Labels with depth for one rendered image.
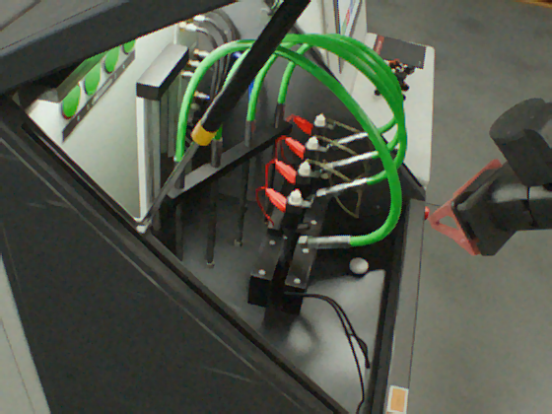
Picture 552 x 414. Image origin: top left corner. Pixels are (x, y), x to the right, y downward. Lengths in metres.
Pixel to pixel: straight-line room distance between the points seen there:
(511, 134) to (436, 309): 1.96
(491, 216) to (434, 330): 1.78
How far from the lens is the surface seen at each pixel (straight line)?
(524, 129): 0.54
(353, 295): 1.30
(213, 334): 0.74
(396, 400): 1.01
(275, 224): 1.17
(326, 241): 0.90
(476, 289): 2.62
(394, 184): 0.79
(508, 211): 0.62
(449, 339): 2.40
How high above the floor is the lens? 1.79
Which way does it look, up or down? 42 degrees down
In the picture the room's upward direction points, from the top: 8 degrees clockwise
